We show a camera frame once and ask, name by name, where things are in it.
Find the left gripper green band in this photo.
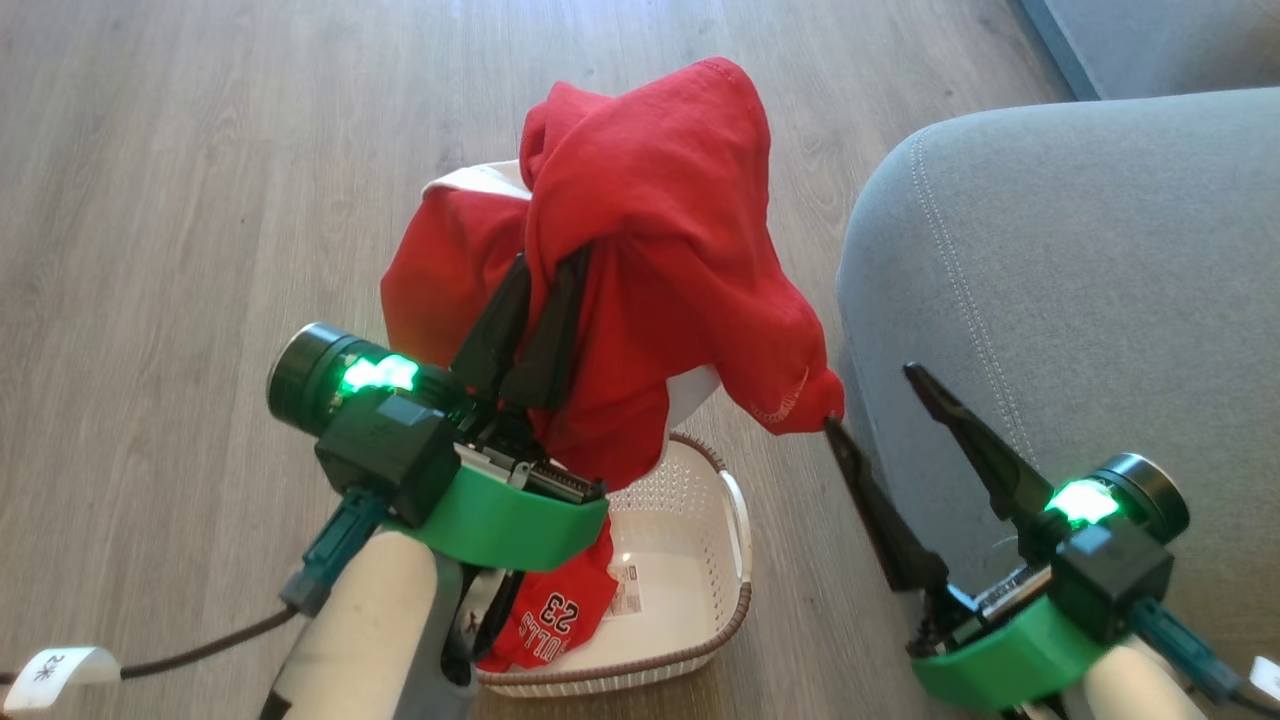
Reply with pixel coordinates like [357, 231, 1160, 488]
[266, 244, 611, 574]

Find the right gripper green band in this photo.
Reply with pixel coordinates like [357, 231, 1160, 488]
[824, 362, 1192, 713]

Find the red jersey with white trim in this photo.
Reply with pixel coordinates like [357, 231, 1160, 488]
[380, 56, 846, 674]

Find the white plastic laundry basket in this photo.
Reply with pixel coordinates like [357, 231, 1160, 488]
[421, 160, 753, 698]

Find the white printed basket sticker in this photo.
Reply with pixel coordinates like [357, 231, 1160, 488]
[604, 563, 642, 618]

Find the grey fabric sofa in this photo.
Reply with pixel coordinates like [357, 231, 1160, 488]
[836, 87, 1280, 681]

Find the grey sofa base section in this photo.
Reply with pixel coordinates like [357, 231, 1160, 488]
[1018, 0, 1280, 102]

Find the black left cable teal plug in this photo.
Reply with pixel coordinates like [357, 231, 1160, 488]
[0, 486, 389, 691]

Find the black cable teal plug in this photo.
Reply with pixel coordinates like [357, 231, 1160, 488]
[0, 486, 389, 691]
[1128, 597, 1280, 717]

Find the black right cable teal plug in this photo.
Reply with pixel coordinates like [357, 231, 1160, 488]
[1128, 597, 1280, 717]

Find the white left cable tag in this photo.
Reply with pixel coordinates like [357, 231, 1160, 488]
[3, 646, 123, 713]

